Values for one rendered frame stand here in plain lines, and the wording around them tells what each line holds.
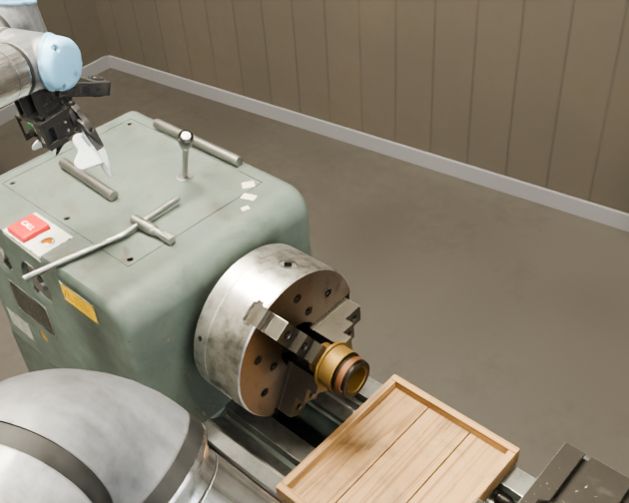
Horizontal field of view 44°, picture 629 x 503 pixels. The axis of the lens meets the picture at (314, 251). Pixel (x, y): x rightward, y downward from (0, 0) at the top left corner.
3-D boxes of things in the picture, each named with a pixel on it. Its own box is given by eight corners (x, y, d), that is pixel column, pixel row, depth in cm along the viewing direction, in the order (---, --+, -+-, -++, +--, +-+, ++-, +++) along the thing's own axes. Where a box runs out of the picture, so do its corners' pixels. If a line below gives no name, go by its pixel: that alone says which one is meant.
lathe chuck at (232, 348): (203, 420, 151) (207, 282, 135) (313, 354, 172) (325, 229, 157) (235, 444, 146) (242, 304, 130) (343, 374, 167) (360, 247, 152)
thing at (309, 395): (292, 348, 153) (277, 400, 157) (275, 352, 149) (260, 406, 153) (333, 375, 147) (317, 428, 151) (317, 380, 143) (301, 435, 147)
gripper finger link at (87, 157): (90, 192, 134) (55, 148, 132) (115, 173, 138) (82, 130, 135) (97, 188, 132) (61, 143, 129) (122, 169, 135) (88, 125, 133)
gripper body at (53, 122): (26, 143, 134) (-2, 82, 126) (64, 118, 138) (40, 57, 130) (54, 155, 130) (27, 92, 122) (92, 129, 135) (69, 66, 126)
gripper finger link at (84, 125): (90, 157, 135) (57, 115, 133) (97, 151, 136) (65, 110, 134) (100, 149, 132) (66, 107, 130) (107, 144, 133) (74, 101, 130)
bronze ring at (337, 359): (300, 354, 140) (338, 378, 135) (333, 324, 145) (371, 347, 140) (305, 387, 146) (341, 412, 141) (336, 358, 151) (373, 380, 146)
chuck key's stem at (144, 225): (178, 242, 147) (139, 221, 153) (176, 233, 146) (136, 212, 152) (169, 248, 146) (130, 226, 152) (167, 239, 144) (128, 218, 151)
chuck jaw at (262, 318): (273, 342, 148) (243, 322, 138) (288, 320, 148) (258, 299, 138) (316, 370, 141) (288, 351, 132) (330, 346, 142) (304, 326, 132)
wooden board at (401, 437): (277, 498, 147) (275, 486, 145) (394, 386, 167) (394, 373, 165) (403, 599, 131) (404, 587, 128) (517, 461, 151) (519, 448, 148)
